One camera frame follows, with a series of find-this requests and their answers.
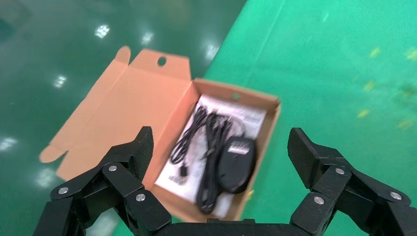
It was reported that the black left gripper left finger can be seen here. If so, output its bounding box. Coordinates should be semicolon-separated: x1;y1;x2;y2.
32;126;172;236

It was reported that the green table mat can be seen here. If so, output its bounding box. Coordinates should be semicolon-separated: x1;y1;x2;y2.
112;0;417;236

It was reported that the black data cable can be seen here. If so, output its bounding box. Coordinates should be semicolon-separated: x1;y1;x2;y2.
195;112;234;215

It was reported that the black wired computer mouse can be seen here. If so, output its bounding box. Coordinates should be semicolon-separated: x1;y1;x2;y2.
170;105;257;195

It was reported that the orange cardboard box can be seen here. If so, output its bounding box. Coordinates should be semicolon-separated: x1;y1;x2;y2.
39;45;282;224

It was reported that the white printed instruction sheet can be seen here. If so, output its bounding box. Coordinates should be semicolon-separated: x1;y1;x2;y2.
154;94;268;219

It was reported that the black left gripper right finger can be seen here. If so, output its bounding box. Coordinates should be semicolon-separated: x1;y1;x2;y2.
287;127;417;236

